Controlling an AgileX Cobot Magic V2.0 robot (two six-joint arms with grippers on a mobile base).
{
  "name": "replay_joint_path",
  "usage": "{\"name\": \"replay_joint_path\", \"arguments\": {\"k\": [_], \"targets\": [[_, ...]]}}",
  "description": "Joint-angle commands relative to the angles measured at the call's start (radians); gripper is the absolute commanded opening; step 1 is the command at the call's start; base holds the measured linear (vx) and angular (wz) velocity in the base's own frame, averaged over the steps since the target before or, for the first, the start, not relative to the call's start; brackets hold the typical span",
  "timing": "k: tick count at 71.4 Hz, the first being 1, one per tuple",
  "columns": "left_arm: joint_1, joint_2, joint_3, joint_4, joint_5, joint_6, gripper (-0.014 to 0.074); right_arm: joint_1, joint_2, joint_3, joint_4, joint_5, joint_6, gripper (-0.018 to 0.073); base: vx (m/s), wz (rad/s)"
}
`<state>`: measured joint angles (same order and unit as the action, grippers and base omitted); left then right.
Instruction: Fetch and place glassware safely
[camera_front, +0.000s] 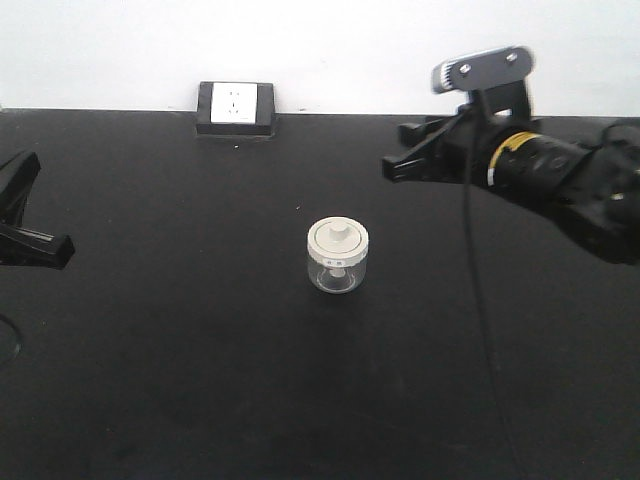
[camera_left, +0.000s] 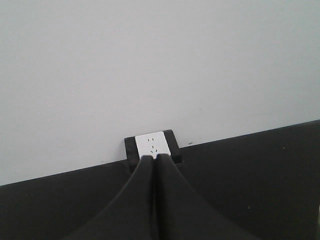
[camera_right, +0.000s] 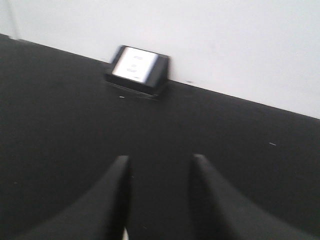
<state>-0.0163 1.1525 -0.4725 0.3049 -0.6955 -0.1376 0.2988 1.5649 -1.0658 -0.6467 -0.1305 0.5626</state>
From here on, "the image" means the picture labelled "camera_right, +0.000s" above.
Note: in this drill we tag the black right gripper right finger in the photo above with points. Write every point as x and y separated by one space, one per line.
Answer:
218 211

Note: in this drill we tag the glass jar with cream lid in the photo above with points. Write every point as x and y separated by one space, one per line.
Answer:
125 235

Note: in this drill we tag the black white power socket box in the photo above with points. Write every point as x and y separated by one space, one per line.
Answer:
139 70

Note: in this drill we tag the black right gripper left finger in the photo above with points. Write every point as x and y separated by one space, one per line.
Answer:
100 214

